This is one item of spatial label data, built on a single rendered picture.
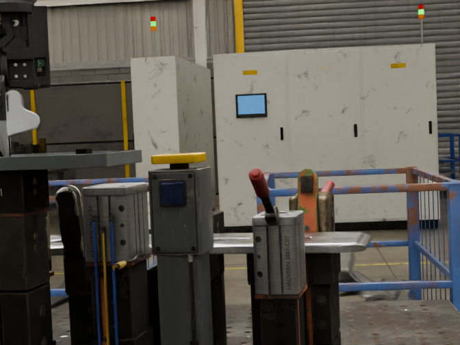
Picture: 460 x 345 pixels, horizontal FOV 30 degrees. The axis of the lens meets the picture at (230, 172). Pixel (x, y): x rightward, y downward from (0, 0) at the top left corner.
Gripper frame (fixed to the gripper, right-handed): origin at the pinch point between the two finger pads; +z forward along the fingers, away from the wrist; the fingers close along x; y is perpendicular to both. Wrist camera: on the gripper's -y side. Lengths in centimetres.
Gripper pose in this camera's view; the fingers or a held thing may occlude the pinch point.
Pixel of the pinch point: (2, 148)
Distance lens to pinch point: 125.8
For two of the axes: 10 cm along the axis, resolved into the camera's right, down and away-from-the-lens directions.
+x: -1.9, -0.4, 9.8
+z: 0.4, 10.0, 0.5
